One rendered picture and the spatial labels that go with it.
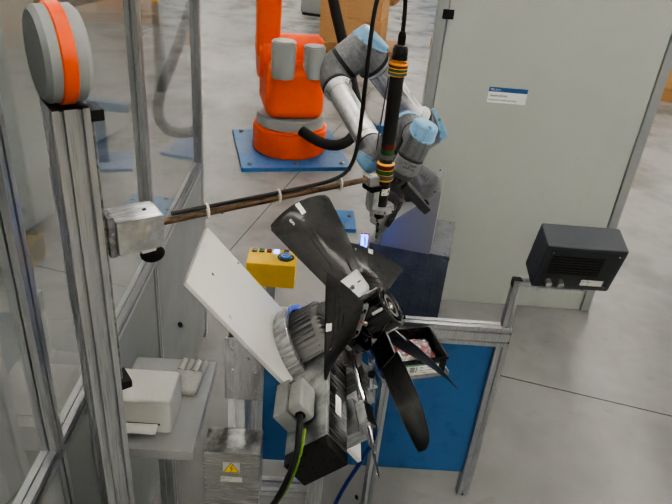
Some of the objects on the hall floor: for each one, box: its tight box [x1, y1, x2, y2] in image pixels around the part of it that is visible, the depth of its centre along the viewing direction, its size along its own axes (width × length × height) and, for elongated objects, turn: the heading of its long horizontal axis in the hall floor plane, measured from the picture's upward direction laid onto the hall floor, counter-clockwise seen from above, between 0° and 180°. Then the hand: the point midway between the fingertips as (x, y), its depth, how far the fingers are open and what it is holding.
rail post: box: [456, 347, 507, 496], centre depth 247 cm, size 4×4×78 cm
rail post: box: [251, 373, 264, 430], centre depth 244 cm, size 4×4×78 cm
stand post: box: [228, 332, 249, 429], centre depth 192 cm, size 4×9×115 cm, turn 172°
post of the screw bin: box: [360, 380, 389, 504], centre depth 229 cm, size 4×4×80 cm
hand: (382, 231), depth 190 cm, fingers closed
